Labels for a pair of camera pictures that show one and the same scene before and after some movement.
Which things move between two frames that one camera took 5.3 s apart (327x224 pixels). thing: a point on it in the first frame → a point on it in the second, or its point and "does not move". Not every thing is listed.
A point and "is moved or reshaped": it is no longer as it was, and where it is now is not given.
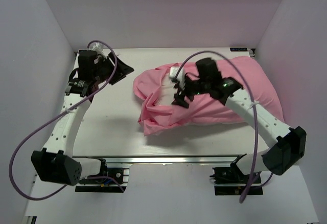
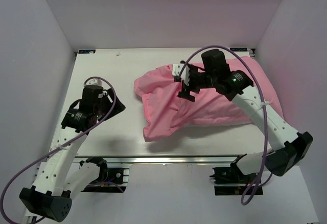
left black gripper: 121,69 → 104,98
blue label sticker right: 238,49 does not move
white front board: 178,193 does not move
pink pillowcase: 157,115 is moved or reshaped
